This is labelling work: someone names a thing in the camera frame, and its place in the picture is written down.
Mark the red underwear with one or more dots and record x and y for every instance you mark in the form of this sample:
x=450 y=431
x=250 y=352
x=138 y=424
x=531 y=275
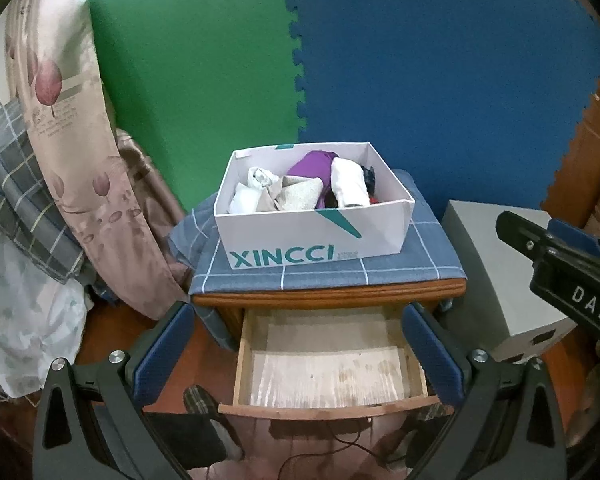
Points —
x=375 y=201

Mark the wooden drawer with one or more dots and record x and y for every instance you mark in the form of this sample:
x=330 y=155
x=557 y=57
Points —
x=245 y=360

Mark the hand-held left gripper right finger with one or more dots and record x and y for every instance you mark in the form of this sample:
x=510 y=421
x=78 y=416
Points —
x=430 y=355

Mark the white cardboard box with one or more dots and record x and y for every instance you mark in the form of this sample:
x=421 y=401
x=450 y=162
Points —
x=290 y=235

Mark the green foam mat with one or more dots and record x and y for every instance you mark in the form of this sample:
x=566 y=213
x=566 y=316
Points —
x=190 y=70

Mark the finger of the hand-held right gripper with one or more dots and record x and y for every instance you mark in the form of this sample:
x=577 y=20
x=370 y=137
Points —
x=522 y=235
x=580 y=240

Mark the brown satin cloth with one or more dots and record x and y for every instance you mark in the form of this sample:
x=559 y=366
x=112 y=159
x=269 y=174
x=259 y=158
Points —
x=145 y=185

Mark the white patterned blanket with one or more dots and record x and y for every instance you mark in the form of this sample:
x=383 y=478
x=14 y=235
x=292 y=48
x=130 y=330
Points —
x=20 y=310

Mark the white underwear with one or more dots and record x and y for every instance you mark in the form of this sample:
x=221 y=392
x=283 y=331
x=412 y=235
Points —
x=252 y=190
x=350 y=185

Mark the purple bra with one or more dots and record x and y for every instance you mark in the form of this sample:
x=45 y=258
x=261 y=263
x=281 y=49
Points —
x=310 y=165

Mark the blue checked cloth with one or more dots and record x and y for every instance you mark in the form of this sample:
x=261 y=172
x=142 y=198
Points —
x=405 y=265

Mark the beige floral curtain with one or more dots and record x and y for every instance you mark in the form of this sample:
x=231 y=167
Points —
x=65 y=135

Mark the blue foam mat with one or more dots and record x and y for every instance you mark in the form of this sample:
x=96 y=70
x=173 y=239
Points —
x=430 y=70

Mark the person's right leg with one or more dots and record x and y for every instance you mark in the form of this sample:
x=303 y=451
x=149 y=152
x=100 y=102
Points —
x=422 y=435

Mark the grey plaid blanket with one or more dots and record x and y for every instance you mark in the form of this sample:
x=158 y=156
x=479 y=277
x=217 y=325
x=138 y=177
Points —
x=25 y=195

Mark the person's leg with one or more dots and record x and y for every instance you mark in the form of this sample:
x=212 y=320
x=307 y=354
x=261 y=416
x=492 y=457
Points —
x=200 y=430
x=422 y=435

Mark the person's left leg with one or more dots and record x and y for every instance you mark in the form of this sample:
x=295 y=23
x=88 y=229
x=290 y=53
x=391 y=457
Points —
x=200 y=430

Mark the wooden door frame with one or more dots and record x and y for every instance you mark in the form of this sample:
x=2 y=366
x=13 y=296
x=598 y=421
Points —
x=590 y=125

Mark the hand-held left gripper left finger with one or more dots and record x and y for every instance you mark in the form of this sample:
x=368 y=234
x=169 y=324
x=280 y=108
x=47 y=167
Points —
x=162 y=355

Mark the beige underwear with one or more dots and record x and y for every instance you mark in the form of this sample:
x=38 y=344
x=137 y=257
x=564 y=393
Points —
x=300 y=195

